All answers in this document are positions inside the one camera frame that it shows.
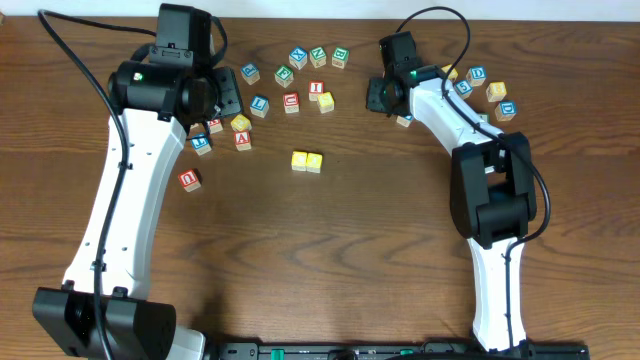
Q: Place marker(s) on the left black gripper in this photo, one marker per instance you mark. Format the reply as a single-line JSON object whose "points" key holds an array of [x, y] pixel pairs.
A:
{"points": [[228, 93]]}

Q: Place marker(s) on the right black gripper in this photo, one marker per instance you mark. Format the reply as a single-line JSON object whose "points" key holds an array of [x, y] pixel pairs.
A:
{"points": [[376, 95]]}

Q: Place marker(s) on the yellow C block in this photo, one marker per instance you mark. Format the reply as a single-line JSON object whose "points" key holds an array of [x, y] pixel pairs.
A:
{"points": [[299, 160]]}

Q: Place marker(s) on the yellow O block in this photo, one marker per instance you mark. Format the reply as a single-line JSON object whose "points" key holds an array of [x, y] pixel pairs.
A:
{"points": [[314, 162]]}

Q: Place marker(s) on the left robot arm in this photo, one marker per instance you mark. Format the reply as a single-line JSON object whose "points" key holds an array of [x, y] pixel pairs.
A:
{"points": [[102, 309]]}

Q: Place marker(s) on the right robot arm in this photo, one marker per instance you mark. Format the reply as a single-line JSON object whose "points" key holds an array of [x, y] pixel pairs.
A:
{"points": [[492, 196]]}

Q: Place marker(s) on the yellow block near A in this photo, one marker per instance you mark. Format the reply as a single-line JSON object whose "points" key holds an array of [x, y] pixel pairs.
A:
{"points": [[241, 123]]}

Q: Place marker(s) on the red Y block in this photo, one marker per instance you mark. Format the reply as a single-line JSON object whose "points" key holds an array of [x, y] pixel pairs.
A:
{"points": [[214, 126]]}

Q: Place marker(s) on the blue L block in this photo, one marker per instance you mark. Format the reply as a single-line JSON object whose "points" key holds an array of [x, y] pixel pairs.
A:
{"points": [[259, 106]]}

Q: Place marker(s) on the blue 2 block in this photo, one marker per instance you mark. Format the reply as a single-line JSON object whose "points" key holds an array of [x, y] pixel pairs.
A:
{"points": [[404, 121]]}

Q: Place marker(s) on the blue P block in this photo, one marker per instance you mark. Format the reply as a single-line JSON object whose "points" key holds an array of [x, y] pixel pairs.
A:
{"points": [[250, 73]]}

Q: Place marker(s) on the red A block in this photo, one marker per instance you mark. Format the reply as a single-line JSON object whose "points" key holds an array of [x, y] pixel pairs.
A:
{"points": [[242, 141]]}

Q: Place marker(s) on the blue T block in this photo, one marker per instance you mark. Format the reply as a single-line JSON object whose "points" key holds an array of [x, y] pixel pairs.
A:
{"points": [[201, 144]]}

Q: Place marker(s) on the yellow S block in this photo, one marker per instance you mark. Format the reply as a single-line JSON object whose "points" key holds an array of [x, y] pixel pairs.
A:
{"points": [[325, 102]]}

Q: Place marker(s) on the green B block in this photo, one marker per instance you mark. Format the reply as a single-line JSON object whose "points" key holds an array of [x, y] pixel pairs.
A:
{"points": [[340, 57]]}

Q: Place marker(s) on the green F block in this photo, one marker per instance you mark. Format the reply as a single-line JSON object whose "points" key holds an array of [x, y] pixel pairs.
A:
{"points": [[284, 76]]}

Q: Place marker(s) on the red U block centre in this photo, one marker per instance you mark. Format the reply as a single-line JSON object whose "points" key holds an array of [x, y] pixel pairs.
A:
{"points": [[291, 102]]}

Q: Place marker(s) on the red u block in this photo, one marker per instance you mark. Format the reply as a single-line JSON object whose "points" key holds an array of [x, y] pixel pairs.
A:
{"points": [[291, 102], [189, 180]]}

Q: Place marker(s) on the yellow M block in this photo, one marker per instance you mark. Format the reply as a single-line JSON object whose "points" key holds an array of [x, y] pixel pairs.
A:
{"points": [[451, 72]]}

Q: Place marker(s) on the red I block left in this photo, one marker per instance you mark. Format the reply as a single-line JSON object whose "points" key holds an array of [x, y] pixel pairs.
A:
{"points": [[315, 89]]}

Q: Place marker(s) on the blue 5 block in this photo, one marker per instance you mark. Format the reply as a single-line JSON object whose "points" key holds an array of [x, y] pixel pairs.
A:
{"points": [[463, 89]]}

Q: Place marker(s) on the green N block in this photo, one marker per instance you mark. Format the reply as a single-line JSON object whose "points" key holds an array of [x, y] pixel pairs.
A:
{"points": [[318, 57]]}

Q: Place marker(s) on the blue X block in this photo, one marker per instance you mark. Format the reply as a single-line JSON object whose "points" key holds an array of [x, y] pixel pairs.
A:
{"points": [[298, 57]]}

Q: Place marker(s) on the red U block lower left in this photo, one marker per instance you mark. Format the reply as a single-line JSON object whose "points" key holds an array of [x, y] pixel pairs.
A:
{"points": [[189, 180]]}

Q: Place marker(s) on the blue D block upper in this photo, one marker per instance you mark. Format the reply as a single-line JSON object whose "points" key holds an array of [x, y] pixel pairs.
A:
{"points": [[476, 76]]}

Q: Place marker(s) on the blue d block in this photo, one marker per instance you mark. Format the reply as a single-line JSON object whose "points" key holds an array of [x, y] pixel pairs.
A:
{"points": [[505, 111], [476, 76]]}

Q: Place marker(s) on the green L block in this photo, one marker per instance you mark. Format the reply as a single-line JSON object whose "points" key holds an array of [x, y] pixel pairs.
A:
{"points": [[484, 117]]}

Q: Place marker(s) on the yellow 8 block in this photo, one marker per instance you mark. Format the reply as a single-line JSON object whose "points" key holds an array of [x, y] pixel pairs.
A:
{"points": [[496, 91]]}

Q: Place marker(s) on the blue D block lower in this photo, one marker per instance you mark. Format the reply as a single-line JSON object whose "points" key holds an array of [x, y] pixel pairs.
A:
{"points": [[505, 111]]}

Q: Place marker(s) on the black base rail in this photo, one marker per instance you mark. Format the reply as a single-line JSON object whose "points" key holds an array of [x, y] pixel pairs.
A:
{"points": [[430, 350]]}

